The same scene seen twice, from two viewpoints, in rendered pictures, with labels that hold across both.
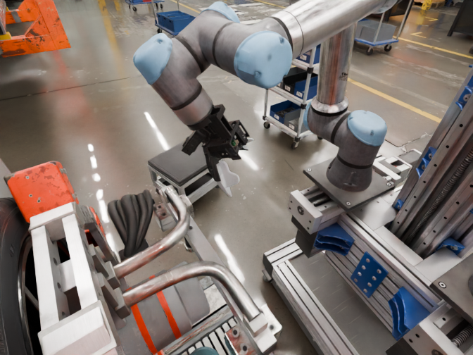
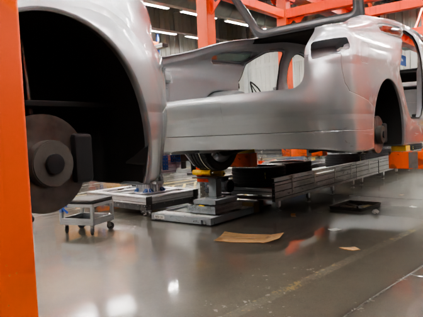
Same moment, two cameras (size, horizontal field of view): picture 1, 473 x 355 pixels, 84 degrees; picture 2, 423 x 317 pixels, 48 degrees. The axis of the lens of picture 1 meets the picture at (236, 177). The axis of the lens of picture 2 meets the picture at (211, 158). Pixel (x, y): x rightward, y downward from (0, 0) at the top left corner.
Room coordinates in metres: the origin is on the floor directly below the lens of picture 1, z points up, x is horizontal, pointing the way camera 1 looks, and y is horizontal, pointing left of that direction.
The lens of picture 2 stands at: (1.71, 5.22, 0.92)
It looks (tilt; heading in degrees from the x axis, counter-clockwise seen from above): 3 degrees down; 252
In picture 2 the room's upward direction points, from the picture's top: 3 degrees counter-clockwise
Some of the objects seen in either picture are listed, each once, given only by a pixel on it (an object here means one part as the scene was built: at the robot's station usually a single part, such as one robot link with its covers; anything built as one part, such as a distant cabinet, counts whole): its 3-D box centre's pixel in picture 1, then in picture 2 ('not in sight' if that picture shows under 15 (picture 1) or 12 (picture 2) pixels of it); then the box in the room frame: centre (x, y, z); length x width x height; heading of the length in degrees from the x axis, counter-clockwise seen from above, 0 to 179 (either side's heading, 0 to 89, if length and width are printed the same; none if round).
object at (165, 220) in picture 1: (174, 212); not in sight; (0.44, 0.16, 0.93); 0.09 x 0.05 x 0.05; 124
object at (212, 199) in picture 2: not in sight; (214, 189); (0.09, 0.38, 0.32); 0.40 x 0.30 x 0.28; 34
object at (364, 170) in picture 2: not in sight; (342, 171); (-2.82, -1.56, 0.19); 1.00 x 0.86 x 0.39; 34
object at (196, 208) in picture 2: not in sight; (216, 205); (0.09, 0.38, 0.13); 0.50 x 0.36 x 0.10; 34
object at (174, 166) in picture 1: (187, 175); (86, 214); (1.46, 0.36, 0.17); 0.43 x 0.36 x 0.34; 139
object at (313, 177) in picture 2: not in sight; (320, 177); (-1.60, -0.26, 0.28); 2.47 x 0.06 x 0.22; 34
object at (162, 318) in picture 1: (153, 312); not in sight; (0.23, 0.18, 0.85); 0.21 x 0.14 x 0.14; 124
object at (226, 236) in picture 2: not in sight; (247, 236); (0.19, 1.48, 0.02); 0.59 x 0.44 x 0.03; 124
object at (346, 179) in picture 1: (351, 165); not in sight; (0.70, -0.40, 0.87); 0.15 x 0.15 x 0.10
